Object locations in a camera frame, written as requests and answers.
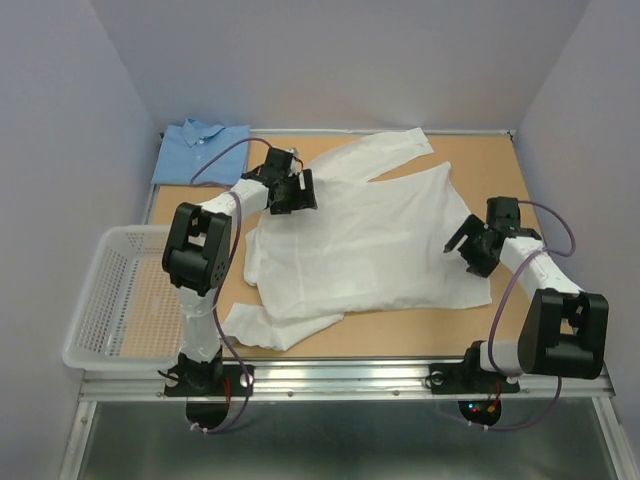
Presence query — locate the white plastic basket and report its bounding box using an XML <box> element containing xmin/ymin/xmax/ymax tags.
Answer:
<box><xmin>62</xmin><ymin>225</ymin><xmax>182</xmax><ymax>372</ymax></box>

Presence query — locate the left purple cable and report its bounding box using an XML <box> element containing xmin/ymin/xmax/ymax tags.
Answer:
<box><xmin>189</xmin><ymin>137</ymin><xmax>256</xmax><ymax>435</ymax></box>

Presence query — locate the metal front panel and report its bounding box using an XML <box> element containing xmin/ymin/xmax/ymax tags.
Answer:
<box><xmin>62</xmin><ymin>398</ymin><xmax>637</xmax><ymax>479</ymax></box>

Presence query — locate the aluminium mounting rail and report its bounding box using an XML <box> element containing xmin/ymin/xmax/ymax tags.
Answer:
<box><xmin>78</xmin><ymin>358</ymin><xmax>615</xmax><ymax>402</ymax></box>

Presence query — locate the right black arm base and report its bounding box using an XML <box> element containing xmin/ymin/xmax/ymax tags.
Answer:
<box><xmin>425</xmin><ymin>363</ymin><xmax>520</xmax><ymax>427</ymax></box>

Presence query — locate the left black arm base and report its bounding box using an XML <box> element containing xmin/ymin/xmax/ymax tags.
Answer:
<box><xmin>162</xmin><ymin>363</ymin><xmax>255</xmax><ymax>435</ymax></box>

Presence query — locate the white long sleeve shirt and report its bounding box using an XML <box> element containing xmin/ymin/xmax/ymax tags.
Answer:
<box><xmin>222</xmin><ymin>128</ymin><xmax>491</xmax><ymax>351</ymax></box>

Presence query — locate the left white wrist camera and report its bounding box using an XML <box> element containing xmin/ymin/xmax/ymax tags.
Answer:
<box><xmin>286</xmin><ymin>147</ymin><xmax>301</xmax><ymax>161</ymax></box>

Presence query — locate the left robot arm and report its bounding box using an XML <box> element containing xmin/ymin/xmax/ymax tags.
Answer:
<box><xmin>161</xmin><ymin>146</ymin><xmax>317</xmax><ymax>397</ymax></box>

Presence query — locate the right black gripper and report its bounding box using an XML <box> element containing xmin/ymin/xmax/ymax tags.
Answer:
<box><xmin>442</xmin><ymin>213</ymin><xmax>497</xmax><ymax>277</ymax></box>

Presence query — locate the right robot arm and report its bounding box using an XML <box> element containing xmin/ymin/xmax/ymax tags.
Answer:
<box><xmin>444</xmin><ymin>196</ymin><xmax>609</xmax><ymax>390</ymax></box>

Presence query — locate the folded blue shirt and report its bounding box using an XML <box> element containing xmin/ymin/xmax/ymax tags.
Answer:
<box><xmin>151</xmin><ymin>118</ymin><xmax>250</xmax><ymax>185</ymax></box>

